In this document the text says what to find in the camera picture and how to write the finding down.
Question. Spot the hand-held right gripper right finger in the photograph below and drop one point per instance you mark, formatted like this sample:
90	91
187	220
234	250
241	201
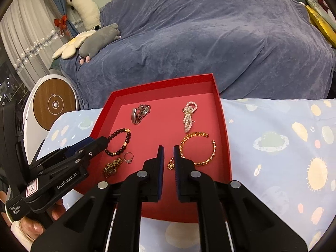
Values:
176	173

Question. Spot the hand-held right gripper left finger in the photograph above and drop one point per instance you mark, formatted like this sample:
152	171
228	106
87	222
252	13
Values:
162	168

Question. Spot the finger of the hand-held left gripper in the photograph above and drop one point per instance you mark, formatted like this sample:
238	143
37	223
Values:
84	144
68	162

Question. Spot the gold watch band piece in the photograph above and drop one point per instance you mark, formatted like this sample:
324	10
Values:
111	166

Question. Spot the red cardboard box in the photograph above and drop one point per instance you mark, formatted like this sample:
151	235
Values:
157	120

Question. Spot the silver wrist watch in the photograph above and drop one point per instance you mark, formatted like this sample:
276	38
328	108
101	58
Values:
139	114

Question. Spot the person's left hand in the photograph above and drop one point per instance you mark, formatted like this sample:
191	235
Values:
31	225

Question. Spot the white machine with wooden disc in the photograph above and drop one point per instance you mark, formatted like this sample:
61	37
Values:
55	105

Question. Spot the cream flower cushion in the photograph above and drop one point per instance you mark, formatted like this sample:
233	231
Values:
71	46

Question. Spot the light blue printed tablecloth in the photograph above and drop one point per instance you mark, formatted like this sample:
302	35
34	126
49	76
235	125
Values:
275	162

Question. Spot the grey plush toy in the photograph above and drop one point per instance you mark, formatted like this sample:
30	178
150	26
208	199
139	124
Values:
97	40

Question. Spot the red bow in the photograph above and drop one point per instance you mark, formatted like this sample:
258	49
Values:
61	22

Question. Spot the white curtain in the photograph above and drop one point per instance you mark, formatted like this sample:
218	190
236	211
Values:
26	31

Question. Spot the blue-grey blanket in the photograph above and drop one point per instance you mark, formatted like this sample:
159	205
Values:
210	44

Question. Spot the white plush toy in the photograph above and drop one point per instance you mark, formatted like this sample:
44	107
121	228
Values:
86	10

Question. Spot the blue curtain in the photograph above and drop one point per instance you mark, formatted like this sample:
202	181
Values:
56	0

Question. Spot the yellow cushion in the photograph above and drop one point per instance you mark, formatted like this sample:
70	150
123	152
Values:
323	23

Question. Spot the pale patterned cushion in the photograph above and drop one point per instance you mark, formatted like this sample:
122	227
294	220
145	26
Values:
320	6

